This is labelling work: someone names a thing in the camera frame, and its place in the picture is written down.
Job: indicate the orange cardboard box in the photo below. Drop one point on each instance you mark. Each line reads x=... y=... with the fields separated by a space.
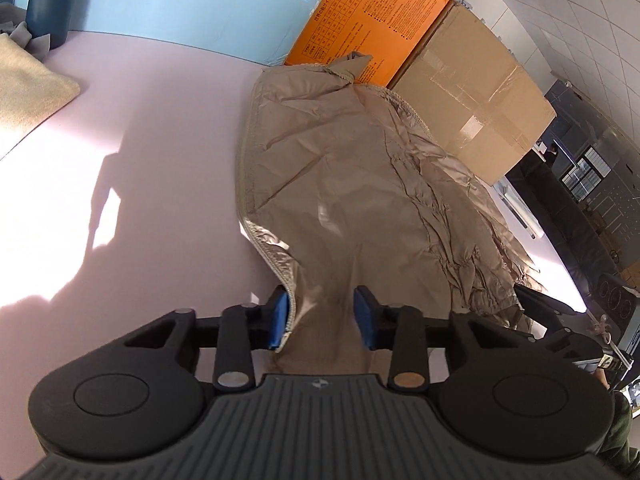
x=380 y=15

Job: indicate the light blue printed carton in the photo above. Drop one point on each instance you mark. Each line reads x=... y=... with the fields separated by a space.
x=200 y=0

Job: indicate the grey cloth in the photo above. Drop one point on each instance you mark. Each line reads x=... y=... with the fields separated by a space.
x=35 y=40

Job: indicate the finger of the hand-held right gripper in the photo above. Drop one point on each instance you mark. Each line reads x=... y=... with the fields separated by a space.
x=540 y=301

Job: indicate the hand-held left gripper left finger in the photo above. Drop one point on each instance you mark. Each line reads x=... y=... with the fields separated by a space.
x=281 y=321

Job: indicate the brown taped cardboard box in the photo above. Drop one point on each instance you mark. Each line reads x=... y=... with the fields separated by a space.
x=475 y=95

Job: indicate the dark cabinet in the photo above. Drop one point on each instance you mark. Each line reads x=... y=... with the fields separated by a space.
x=585 y=220

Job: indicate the tan crinkled jacket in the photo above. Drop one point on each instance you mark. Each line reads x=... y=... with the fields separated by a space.
x=350 y=200

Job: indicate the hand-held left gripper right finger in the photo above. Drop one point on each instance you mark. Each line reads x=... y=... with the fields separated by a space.
x=362 y=321

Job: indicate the beige towel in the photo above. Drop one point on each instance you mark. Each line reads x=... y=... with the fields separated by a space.
x=27 y=90

